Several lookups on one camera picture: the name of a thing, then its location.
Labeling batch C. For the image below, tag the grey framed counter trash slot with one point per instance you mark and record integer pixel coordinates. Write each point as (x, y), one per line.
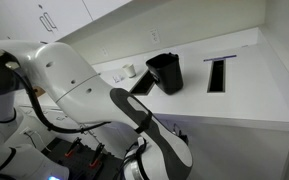
(143, 86)

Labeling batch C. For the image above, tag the white cupboard door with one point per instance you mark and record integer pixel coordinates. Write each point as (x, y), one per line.
(237, 153)

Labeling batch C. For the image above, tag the red black clamp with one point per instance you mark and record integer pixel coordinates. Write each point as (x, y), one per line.
(73, 146)
(97, 155)

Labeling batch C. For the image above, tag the black plastic trash bin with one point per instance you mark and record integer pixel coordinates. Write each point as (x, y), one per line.
(167, 75)

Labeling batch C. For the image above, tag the white low wall socket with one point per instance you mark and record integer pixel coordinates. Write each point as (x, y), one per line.
(26, 131)

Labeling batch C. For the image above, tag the crumpled white paper ball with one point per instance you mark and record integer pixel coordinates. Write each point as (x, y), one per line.
(117, 79)

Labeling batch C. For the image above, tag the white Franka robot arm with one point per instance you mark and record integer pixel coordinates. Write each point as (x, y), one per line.
(74, 90)

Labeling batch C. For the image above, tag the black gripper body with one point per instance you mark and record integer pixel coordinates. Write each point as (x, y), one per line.
(181, 136)

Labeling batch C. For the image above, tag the white wall outlet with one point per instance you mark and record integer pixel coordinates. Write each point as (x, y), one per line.
(154, 35)
(104, 51)

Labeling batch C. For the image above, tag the brown cardboard piece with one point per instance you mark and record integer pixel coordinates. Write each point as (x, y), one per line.
(39, 91)

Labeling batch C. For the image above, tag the white paper cup green band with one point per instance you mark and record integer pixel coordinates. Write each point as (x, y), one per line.
(129, 70)

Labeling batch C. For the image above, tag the narrow counter slot purple edge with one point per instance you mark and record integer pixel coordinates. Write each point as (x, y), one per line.
(216, 76)

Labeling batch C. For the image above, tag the white upper cabinet door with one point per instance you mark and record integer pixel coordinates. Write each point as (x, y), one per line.
(67, 15)
(104, 6)

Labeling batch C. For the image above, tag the white upper cabinets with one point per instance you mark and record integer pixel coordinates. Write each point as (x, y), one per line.
(10, 20)

